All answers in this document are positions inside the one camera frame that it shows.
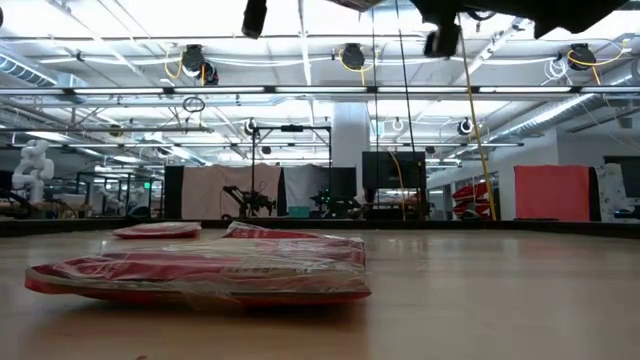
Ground black ceiling cable reel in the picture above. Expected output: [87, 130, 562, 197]
[179, 43, 221, 86]
[567, 42, 631, 71]
[338, 42, 376, 74]

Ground black monitor screen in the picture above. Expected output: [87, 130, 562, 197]
[361, 151, 427, 190]

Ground orange red panel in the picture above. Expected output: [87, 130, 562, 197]
[513, 164, 592, 222]

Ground white humanoid robot figure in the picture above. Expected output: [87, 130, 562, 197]
[10, 138, 56, 206]

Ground long ceiling light strip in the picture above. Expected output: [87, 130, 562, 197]
[0, 85, 640, 97]

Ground black framed monitor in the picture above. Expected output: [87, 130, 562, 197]
[603, 155, 640, 199]

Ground yellow hanging cable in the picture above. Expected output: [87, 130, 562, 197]
[453, 14, 499, 222]

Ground beige backdrop curtain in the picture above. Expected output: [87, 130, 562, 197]
[182, 164, 282, 220]

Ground white speckled curtain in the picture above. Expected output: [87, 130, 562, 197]
[595, 163, 629, 221]

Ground hanging black cable ring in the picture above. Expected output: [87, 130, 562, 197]
[182, 95, 207, 114]

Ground red stacked bins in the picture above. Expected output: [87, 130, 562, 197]
[452, 180, 494, 219]

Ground black partition panel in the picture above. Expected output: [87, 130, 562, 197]
[163, 165, 185, 220]
[327, 167, 358, 201]

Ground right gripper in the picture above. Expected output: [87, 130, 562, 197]
[409, 0, 469, 59]

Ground black metal rig frame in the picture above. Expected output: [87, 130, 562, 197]
[249, 124, 334, 221]

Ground thin black hanging cable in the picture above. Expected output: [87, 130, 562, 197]
[369, 9, 380, 221]

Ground red popcorn bag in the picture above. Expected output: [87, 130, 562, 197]
[222, 221, 369, 266]
[23, 238, 374, 307]
[111, 221, 203, 241]

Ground white building column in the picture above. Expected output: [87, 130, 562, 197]
[332, 102, 371, 201]

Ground grey backdrop curtain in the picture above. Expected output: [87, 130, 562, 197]
[283, 164, 331, 209]

